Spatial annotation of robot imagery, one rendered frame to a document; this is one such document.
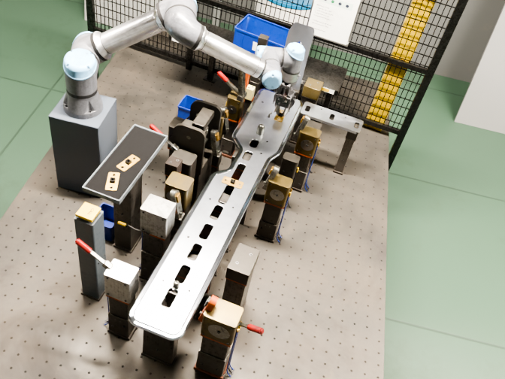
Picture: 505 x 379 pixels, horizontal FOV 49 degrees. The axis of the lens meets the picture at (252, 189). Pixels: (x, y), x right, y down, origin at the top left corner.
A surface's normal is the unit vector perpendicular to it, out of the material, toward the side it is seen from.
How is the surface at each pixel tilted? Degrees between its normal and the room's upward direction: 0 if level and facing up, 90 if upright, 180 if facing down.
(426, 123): 0
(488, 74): 76
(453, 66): 90
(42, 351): 0
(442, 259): 0
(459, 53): 90
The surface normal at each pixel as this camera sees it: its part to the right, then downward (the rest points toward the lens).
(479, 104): -0.15, 0.51
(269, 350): 0.15, -0.68
